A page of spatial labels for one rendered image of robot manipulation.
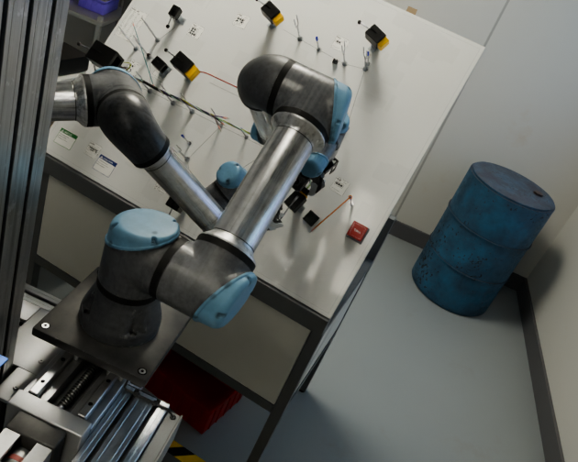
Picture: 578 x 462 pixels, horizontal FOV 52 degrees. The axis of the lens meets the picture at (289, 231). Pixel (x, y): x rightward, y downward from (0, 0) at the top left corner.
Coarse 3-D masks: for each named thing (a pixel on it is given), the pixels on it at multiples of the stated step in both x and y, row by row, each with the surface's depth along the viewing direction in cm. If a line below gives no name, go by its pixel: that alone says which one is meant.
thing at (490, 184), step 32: (480, 192) 352; (512, 192) 352; (544, 192) 373; (448, 224) 373; (480, 224) 354; (512, 224) 347; (544, 224) 358; (448, 256) 372; (480, 256) 360; (512, 256) 361; (448, 288) 376; (480, 288) 371
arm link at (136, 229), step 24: (120, 216) 102; (144, 216) 103; (168, 216) 105; (120, 240) 98; (144, 240) 98; (168, 240) 100; (120, 264) 100; (144, 264) 99; (120, 288) 102; (144, 288) 101
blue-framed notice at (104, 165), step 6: (102, 156) 205; (96, 162) 205; (102, 162) 204; (108, 162) 204; (114, 162) 204; (96, 168) 204; (102, 168) 204; (108, 168) 204; (114, 168) 203; (102, 174) 203; (108, 174) 203
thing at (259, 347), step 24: (240, 312) 202; (264, 312) 198; (192, 336) 216; (216, 336) 211; (240, 336) 206; (264, 336) 202; (288, 336) 198; (216, 360) 215; (240, 360) 210; (264, 360) 206; (288, 360) 202; (264, 384) 210
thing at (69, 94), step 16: (80, 80) 128; (96, 80) 129; (112, 80) 130; (128, 80) 132; (64, 96) 126; (80, 96) 127; (96, 96) 128; (144, 96) 132; (64, 112) 127; (80, 112) 128; (96, 112) 127
